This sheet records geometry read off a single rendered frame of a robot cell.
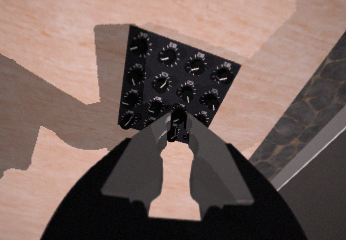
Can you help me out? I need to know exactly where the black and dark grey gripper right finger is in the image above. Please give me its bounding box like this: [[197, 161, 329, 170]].
[[184, 112, 308, 240]]

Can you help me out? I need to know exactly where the black knob box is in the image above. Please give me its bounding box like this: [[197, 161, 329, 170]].
[[118, 25, 241, 144]]

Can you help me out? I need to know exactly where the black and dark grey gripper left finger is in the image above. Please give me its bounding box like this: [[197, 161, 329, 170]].
[[40, 111, 174, 240]]

